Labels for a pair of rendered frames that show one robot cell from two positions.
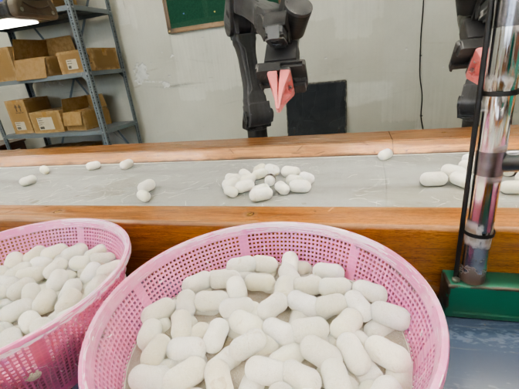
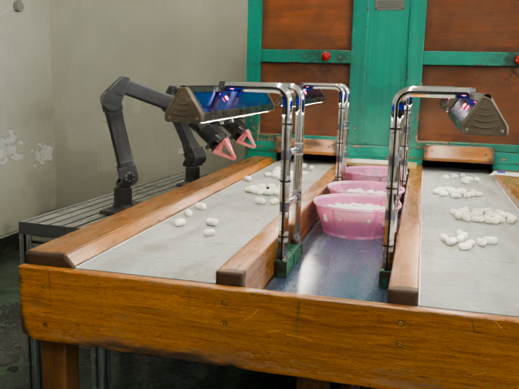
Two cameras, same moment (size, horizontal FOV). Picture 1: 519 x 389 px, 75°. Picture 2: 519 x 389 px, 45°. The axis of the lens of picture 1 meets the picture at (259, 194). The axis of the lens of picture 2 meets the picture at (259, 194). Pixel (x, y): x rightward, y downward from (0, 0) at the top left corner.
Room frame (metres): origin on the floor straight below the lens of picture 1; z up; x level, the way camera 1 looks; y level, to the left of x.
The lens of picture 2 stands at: (0.66, 2.13, 1.13)
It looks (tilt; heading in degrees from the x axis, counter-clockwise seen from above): 10 degrees down; 268
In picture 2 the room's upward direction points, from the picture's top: 1 degrees clockwise
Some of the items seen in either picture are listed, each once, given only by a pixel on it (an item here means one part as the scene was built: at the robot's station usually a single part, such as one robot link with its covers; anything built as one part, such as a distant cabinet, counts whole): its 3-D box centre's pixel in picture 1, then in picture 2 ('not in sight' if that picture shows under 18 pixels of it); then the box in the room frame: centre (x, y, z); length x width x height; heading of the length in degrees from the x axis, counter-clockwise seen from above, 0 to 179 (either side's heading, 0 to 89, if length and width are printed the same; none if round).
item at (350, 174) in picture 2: not in sight; (374, 180); (0.10, -0.41, 0.72); 0.27 x 0.27 x 0.10
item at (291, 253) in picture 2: not in sight; (259, 174); (0.61, 0.63, 0.90); 0.20 x 0.19 x 0.45; 74
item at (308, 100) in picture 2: not in sight; (303, 93); (0.41, -0.33, 1.08); 0.62 x 0.08 x 0.07; 74
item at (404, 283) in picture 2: not in sight; (411, 216); (0.11, 0.21, 0.71); 1.81 x 0.05 x 0.11; 74
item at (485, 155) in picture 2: not in sight; (458, 153); (-0.30, -0.58, 0.83); 0.30 x 0.06 x 0.07; 164
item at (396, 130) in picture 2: not in sight; (429, 185); (0.23, 0.74, 0.90); 0.20 x 0.19 x 0.45; 74
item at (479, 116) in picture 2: not in sight; (472, 108); (0.15, 0.76, 1.08); 0.62 x 0.08 x 0.07; 74
